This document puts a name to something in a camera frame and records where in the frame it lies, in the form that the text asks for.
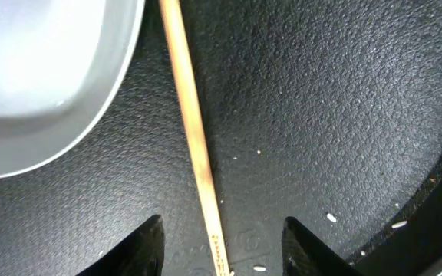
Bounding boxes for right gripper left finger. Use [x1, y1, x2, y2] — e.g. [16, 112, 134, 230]
[78, 215, 165, 276]

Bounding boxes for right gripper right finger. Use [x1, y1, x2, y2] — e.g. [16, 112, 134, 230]
[282, 217, 361, 276]

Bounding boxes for wooden chopstick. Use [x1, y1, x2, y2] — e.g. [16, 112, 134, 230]
[159, 0, 231, 276]

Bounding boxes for light grey plate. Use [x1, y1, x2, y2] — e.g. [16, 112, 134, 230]
[0, 0, 145, 178]

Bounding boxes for round black serving tray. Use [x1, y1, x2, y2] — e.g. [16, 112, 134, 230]
[0, 1, 442, 275]

